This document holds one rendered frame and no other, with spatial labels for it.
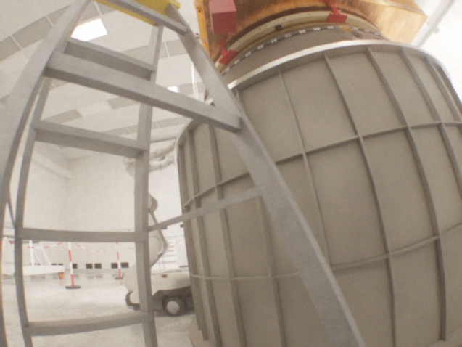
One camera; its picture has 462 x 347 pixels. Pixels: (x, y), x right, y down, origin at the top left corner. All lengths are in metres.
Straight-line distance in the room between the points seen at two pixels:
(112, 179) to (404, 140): 10.51
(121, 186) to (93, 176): 1.59
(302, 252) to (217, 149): 0.73
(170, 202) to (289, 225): 9.11
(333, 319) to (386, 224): 0.44
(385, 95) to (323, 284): 0.72
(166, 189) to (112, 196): 2.47
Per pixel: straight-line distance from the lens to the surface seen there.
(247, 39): 1.53
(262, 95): 0.96
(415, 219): 0.83
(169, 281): 1.96
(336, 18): 1.60
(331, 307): 0.41
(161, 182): 9.76
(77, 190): 11.65
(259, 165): 0.44
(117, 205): 10.35
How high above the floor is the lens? 0.52
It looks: 18 degrees up
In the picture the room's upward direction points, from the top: 9 degrees counter-clockwise
